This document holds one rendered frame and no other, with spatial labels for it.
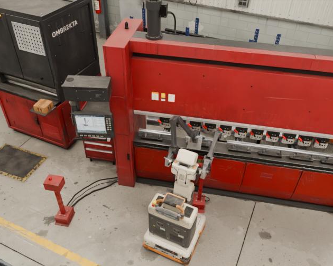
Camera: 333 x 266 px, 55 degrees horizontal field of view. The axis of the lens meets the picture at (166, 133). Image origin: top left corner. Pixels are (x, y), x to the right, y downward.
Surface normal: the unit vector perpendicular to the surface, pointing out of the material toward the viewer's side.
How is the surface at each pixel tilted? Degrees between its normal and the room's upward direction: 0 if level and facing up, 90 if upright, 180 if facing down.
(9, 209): 0
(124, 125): 90
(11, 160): 0
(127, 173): 90
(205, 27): 90
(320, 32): 90
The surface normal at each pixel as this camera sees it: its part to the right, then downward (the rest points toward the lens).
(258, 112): -0.18, 0.63
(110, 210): 0.02, -0.77
